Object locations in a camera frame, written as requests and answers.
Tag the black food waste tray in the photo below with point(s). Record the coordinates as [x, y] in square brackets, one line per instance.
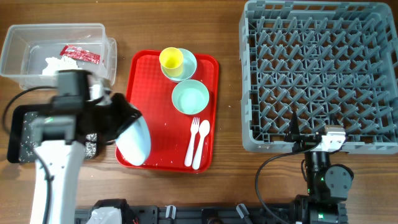
[18, 133]

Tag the red serving tray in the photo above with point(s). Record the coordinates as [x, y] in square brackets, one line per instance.
[151, 92]

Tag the white plastic spoon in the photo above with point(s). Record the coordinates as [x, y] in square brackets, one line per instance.
[204, 130]

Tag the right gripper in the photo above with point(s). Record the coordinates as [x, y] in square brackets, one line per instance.
[303, 142]

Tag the white napkin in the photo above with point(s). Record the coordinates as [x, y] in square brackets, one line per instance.
[55, 64]

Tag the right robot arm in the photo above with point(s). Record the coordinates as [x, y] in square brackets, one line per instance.
[327, 184]

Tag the yellow plastic cup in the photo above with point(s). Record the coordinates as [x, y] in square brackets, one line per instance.
[171, 60]

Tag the red snack wrapper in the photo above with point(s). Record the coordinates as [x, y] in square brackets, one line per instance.
[79, 53]

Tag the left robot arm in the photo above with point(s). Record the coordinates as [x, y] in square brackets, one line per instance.
[84, 105]

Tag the light blue small bowl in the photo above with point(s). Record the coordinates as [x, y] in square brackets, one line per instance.
[189, 67]

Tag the white plastic fork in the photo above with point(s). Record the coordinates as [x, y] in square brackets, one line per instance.
[193, 131]

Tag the mint green bowl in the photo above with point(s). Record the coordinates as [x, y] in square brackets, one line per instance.
[190, 97]

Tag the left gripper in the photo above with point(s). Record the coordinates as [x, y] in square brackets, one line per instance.
[120, 111]

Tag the food scraps and rice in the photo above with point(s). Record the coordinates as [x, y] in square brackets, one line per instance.
[27, 145]

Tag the clear plastic waste bin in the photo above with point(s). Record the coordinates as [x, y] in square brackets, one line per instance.
[27, 47]

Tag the light blue plate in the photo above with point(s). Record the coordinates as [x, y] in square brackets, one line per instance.
[133, 140]

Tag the grey dishwasher rack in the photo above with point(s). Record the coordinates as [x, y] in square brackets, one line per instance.
[317, 60]

